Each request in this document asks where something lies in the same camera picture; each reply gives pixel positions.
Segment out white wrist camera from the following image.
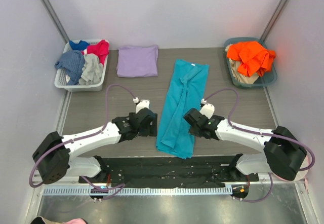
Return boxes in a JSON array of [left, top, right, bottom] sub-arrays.
[[199, 98, 215, 119], [133, 97, 150, 113]]

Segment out folded lavender t shirt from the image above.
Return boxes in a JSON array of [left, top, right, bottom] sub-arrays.
[[116, 45, 158, 78]]

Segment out royal blue t shirt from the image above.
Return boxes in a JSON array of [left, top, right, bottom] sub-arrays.
[[69, 40, 90, 51]]

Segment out orange t shirt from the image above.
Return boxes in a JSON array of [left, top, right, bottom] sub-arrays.
[[226, 41, 276, 78]]

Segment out grey t shirt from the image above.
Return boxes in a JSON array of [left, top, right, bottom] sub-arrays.
[[78, 54, 103, 86]]

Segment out white plastic basket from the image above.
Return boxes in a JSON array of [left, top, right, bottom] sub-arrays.
[[54, 39, 109, 92]]

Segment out blue checked shirt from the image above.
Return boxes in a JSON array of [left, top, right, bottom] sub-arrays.
[[54, 50, 85, 86]]

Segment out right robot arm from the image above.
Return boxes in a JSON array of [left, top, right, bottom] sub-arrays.
[[184, 108, 307, 181]]

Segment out red t shirt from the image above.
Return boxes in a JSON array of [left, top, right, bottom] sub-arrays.
[[83, 40, 110, 65]]

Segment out teal t shirt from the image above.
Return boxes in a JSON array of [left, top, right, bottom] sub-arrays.
[[156, 59, 209, 160]]

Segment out beige garment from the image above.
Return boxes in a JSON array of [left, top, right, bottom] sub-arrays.
[[225, 41, 262, 83]]

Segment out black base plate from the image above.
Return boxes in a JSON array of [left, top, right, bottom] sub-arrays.
[[88, 156, 259, 189]]

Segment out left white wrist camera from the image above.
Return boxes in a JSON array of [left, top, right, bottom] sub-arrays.
[[133, 97, 150, 113]]

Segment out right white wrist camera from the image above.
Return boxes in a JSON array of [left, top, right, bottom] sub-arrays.
[[199, 98, 215, 119]]

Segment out teal plastic basket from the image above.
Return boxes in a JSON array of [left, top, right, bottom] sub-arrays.
[[224, 37, 277, 89]]

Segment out aluminium frame rails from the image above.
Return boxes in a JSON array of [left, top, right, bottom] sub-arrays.
[[32, 165, 85, 184]]

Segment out slotted cable duct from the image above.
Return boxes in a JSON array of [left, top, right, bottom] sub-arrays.
[[43, 185, 232, 196]]

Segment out aluminium corner post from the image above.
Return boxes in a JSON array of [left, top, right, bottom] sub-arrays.
[[40, 0, 69, 43], [260, 0, 289, 42]]

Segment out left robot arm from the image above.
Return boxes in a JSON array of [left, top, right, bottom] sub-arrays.
[[32, 108, 157, 184]]

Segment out pink cloth at bottom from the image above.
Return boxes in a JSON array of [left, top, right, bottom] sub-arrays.
[[30, 216, 88, 224]]

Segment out right aluminium corner post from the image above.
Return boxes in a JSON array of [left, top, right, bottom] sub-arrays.
[[260, 0, 289, 42]]

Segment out left aluminium corner post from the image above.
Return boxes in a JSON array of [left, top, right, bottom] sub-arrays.
[[40, 0, 69, 43]]

